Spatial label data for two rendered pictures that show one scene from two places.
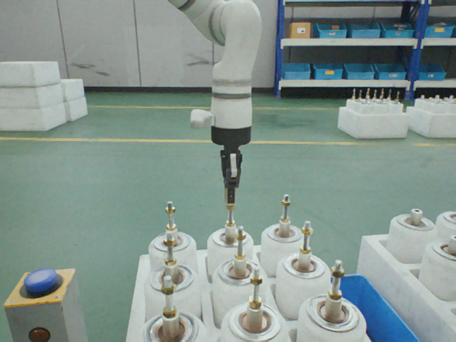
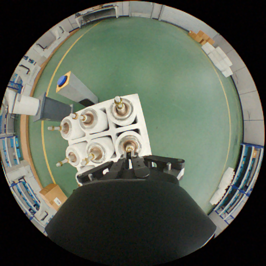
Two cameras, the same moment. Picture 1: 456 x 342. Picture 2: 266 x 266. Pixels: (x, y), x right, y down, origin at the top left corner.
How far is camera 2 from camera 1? 64 cm
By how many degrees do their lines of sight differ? 70
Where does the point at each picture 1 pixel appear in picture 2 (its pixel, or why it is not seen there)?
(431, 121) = (217, 194)
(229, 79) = not seen: outside the picture
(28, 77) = (223, 56)
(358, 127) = (226, 175)
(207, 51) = (251, 118)
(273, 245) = not seen: hidden behind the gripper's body
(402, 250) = not seen: hidden behind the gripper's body
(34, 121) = (215, 61)
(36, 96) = (220, 60)
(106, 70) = (238, 83)
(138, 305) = (99, 105)
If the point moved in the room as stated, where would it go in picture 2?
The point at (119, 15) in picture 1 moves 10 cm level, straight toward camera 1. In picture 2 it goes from (251, 86) to (251, 86)
